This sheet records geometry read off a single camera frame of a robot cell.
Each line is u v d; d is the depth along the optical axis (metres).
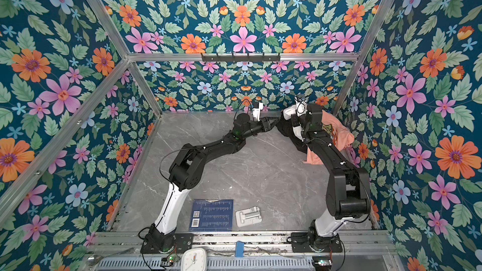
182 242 0.74
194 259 0.68
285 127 1.06
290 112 0.82
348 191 0.45
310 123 0.68
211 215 0.80
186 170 0.58
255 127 0.82
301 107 0.75
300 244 0.73
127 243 0.75
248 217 0.78
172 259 0.70
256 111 0.84
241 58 0.93
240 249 0.72
